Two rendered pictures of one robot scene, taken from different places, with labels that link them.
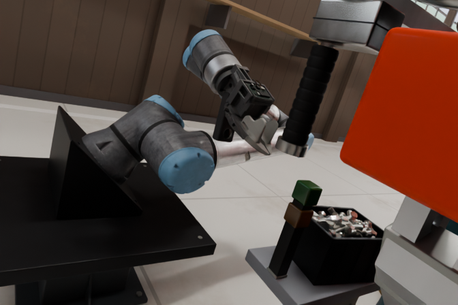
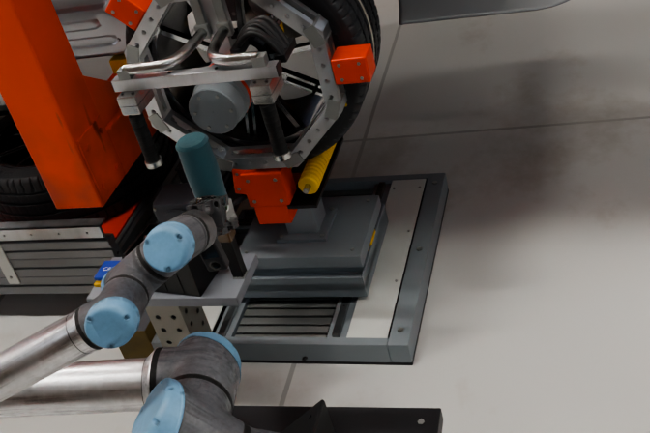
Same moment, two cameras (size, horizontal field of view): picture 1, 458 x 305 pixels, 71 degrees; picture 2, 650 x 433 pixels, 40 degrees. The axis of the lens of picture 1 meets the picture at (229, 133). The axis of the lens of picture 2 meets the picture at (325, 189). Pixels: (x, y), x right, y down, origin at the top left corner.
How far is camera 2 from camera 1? 2.22 m
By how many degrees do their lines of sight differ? 108
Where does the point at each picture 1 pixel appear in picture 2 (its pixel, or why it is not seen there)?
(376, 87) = (368, 66)
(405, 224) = (339, 97)
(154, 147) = (231, 374)
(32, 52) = not seen: outside the picture
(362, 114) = (369, 72)
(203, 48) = (197, 230)
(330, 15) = (274, 86)
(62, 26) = not seen: outside the picture
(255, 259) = (240, 289)
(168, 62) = not seen: outside the picture
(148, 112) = (200, 395)
